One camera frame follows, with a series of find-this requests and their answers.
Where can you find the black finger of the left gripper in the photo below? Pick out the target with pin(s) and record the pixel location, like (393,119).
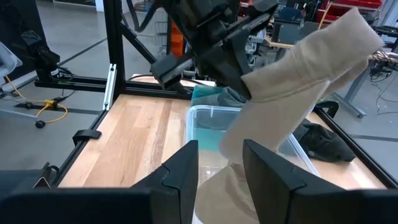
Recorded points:
(230,68)

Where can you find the silver metal bracket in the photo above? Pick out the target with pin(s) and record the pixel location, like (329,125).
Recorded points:
(109,87)

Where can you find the black frame clip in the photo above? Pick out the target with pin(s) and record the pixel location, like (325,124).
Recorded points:
(87,134)
(46,174)
(329,105)

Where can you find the orange object behind frame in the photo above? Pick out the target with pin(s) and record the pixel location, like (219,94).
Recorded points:
(176,40)

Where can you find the clear plastic bin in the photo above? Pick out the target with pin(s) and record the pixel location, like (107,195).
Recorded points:
(205,124)

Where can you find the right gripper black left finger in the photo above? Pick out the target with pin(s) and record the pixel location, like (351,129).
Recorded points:
(177,186)

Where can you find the black metal frame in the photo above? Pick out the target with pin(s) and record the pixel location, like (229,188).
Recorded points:
(113,46)

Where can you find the green plastic bin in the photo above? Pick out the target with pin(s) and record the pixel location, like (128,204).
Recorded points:
(202,93)

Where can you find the black baseball cap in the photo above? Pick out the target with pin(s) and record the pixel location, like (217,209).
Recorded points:
(323,144)

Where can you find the grey desk with legs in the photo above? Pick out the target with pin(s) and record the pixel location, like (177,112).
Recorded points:
(354,90)

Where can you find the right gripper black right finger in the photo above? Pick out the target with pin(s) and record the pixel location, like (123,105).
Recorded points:
(270,186)

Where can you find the red storage shelving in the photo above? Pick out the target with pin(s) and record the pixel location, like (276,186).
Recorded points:
(357,4)

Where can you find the black mounted camera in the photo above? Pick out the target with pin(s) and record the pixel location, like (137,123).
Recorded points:
(43,57)

